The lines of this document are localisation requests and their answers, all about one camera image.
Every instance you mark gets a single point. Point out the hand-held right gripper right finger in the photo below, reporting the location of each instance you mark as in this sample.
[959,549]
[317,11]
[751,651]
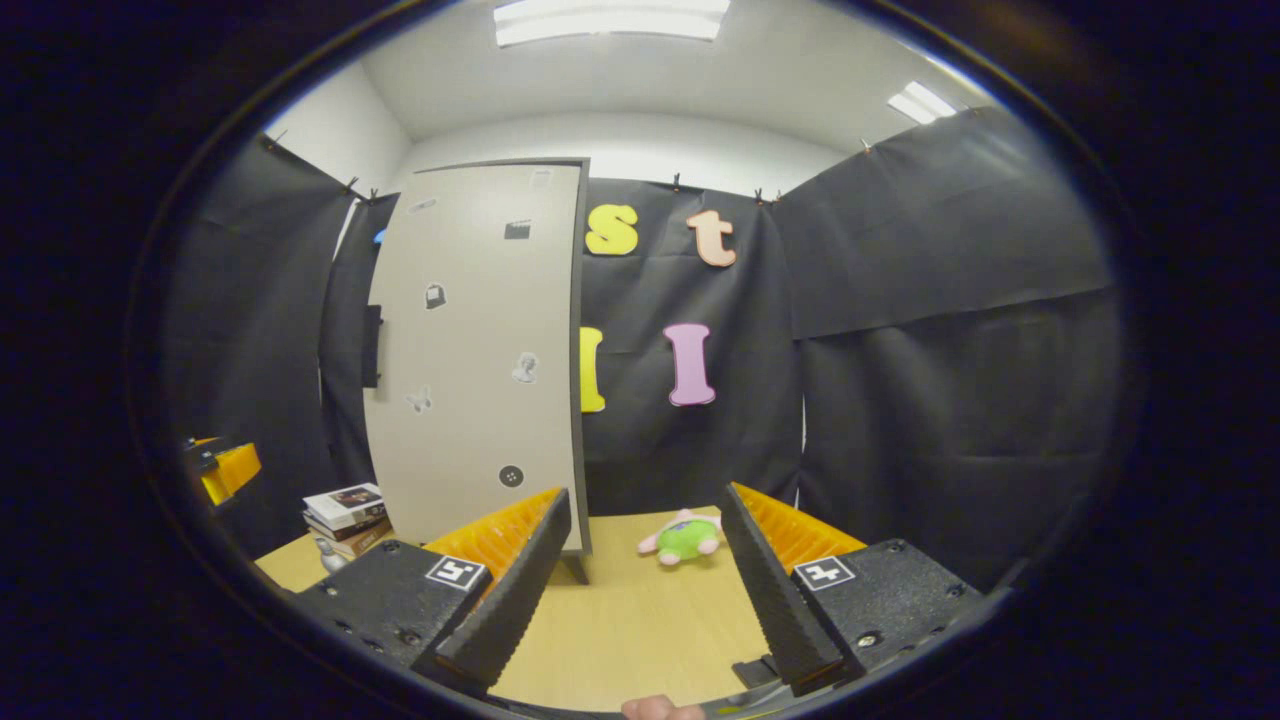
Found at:
[775,590]

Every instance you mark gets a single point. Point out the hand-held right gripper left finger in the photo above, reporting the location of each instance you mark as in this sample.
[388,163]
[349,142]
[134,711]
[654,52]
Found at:
[510,600]

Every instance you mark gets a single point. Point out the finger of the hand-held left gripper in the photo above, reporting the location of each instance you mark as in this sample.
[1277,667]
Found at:
[235,470]

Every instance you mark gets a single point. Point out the beige cabinet door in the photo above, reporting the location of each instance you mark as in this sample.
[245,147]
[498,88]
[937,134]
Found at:
[480,330]

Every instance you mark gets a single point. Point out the green and pink plush toy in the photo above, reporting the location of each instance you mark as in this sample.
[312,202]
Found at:
[685,540]

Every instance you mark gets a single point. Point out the dark book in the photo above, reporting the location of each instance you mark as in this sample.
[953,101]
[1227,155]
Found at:
[350,528]

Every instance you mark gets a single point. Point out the brown book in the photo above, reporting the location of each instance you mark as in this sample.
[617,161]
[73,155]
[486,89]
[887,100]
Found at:
[365,542]

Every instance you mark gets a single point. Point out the black backdrop cloth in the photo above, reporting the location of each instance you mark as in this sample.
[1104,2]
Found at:
[950,380]

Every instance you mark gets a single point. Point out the ceiling light panel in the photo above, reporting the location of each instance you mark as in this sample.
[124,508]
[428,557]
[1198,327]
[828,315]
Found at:
[922,102]
[610,20]

